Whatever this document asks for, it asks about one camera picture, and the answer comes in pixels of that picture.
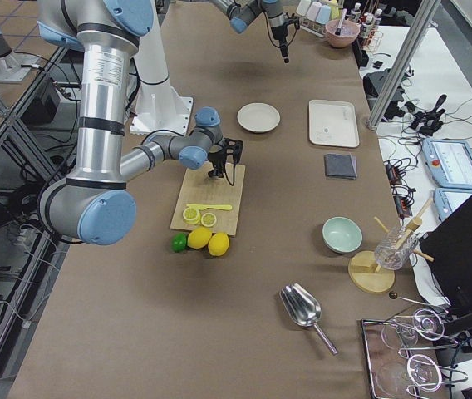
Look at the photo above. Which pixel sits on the wire glass holder rack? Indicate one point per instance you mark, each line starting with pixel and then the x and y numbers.
pixel 413 372

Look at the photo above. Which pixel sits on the lemon slice lower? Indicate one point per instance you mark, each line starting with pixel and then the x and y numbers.
pixel 191 215

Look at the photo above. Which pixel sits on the black monitor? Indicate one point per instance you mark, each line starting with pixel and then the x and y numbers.
pixel 450 244

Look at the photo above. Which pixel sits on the yellow plastic knife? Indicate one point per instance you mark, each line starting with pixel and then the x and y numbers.
pixel 223 207

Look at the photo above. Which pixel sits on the whole yellow lemon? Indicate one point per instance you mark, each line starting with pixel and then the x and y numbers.
pixel 218 244
pixel 199 237

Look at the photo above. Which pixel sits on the whole yellow lemon lower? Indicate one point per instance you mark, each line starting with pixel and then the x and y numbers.
pixel 199 237

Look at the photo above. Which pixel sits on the blue teach pendant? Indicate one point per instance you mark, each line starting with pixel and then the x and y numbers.
pixel 449 162
pixel 447 200

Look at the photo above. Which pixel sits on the metal ice scoop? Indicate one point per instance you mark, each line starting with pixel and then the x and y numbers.
pixel 304 309

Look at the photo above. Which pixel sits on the clear glass cup on rack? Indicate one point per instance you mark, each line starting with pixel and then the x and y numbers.
pixel 393 251

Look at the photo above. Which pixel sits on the metal scoop handle in bowl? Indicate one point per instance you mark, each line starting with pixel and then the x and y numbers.
pixel 341 20

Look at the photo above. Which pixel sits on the mint green bowl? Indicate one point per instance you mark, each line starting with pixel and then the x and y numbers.
pixel 341 235

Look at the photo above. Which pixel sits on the bamboo cutting board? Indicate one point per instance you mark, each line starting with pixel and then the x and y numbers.
pixel 198 188

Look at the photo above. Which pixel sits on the aluminium frame post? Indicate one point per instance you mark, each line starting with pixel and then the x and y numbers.
pixel 412 41

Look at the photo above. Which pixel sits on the whole yellow lemon upper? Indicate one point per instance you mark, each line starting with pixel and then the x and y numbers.
pixel 218 244

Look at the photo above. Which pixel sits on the green lime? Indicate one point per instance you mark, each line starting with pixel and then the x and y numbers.
pixel 179 242

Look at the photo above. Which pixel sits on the beige round plate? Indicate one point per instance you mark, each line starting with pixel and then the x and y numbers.
pixel 258 117

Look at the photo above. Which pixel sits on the lemon slice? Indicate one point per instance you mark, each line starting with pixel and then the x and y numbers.
pixel 208 220
pixel 191 215

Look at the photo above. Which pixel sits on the grey folded cloth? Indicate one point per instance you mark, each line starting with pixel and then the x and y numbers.
pixel 340 166

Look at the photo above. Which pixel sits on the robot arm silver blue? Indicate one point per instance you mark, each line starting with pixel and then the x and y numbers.
pixel 242 16
pixel 91 203

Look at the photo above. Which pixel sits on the pink bowl with ice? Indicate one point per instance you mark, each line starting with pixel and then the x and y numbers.
pixel 347 35

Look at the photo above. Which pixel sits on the cream rabbit tray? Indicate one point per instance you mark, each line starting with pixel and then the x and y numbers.
pixel 332 123

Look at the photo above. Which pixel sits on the blue teach pendant lower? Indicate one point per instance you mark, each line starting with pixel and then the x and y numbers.
pixel 447 200

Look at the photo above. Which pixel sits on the lemon slice upper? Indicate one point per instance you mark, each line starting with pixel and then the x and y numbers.
pixel 208 220

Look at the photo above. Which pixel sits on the wooden cup rack stand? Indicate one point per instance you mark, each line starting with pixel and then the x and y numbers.
pixel 367 275

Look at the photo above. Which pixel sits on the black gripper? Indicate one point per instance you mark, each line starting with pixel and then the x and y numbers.
pixel 277 32
pixel 216 160

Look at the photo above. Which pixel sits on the blue teach pendant upper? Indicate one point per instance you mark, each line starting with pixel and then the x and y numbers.
pixel 449 162

